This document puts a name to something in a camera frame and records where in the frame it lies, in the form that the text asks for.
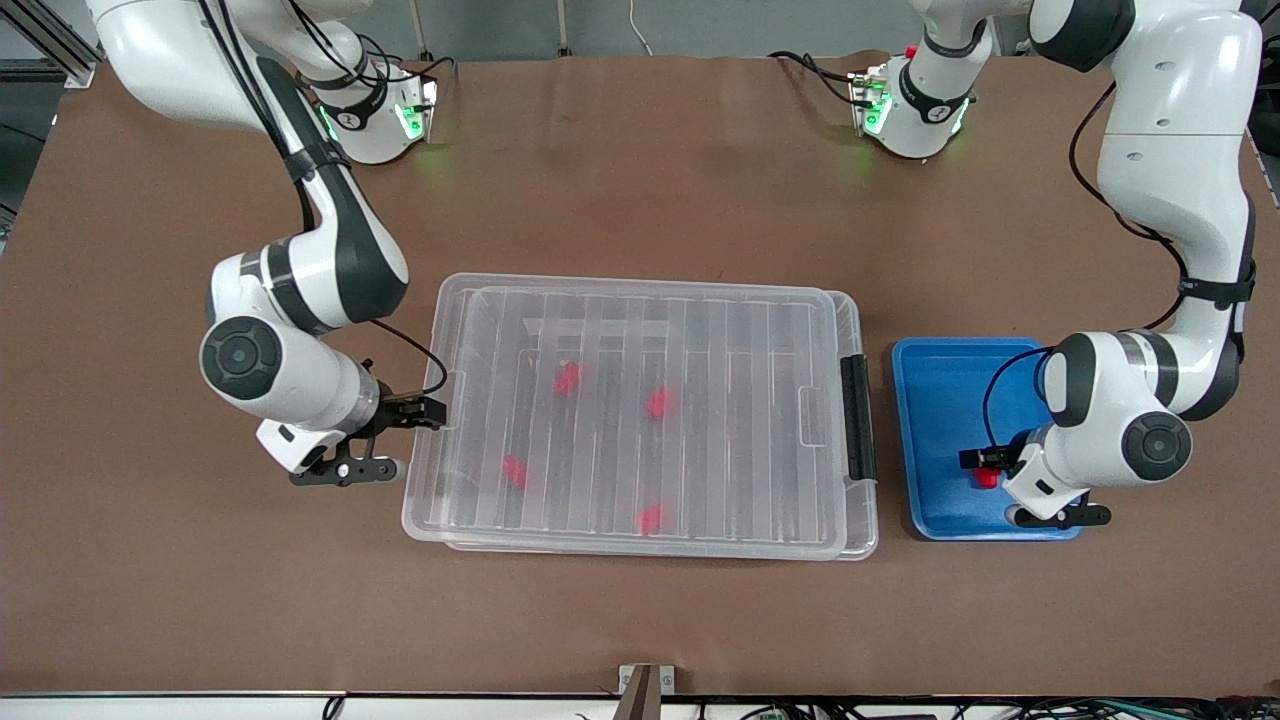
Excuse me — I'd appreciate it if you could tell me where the brown table cover sheet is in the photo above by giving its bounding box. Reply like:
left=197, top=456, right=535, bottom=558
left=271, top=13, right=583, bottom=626
left=0, top=55, right=1280, bottom=698

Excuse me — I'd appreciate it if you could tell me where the mixed cable bundle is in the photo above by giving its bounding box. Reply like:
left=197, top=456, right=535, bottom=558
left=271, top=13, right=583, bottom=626
left=700, top=699, right=1280, bottom=720

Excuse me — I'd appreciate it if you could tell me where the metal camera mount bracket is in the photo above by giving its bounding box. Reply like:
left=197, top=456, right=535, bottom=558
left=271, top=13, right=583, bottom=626
left=618, top=665, right=677, bottom=720

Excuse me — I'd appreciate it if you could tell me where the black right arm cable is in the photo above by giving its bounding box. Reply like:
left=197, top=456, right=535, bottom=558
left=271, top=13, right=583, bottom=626
left=195, top=0, right=449, bottom=401

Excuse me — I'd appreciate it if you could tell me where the black box latch handle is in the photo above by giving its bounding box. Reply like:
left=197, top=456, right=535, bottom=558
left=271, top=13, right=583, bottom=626
left=840, top=353, right=878, bottom=483

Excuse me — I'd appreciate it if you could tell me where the blue plastic tray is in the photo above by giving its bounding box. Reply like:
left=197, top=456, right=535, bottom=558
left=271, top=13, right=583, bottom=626
left=890, top=337, right=1086, bottom=543

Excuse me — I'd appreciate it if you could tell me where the clear ribbed plastic lid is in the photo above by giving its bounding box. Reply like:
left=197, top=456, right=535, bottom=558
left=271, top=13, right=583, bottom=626
left=402, top=272, right=847, bottom=549

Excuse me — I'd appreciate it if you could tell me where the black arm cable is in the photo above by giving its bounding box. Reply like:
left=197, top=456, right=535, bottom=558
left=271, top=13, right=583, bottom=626
left=983, top=80, right=1193, bottom=456
left=195, top=0, right=449, bottom=401

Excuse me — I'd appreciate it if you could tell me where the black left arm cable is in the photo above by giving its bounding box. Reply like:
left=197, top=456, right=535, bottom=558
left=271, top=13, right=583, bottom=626
left=983, top=80, right=1193, bottom=456

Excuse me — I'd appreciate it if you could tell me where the black base cable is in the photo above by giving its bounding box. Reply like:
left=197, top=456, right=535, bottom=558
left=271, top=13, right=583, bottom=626
left=360, top=35, right=459, bottom=86
left=768, top=50, right=863, bottom=107

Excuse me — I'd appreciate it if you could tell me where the clear plastic storage box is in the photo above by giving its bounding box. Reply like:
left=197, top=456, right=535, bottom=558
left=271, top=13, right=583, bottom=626
left=440, top=275, right=881, bottom=562

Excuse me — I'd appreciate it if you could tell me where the black cable strap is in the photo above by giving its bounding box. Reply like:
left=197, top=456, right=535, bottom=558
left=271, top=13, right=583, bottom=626
left=1178, top=275, right=1257, bottom=304
left=283, top=143, right=353, bottom=183

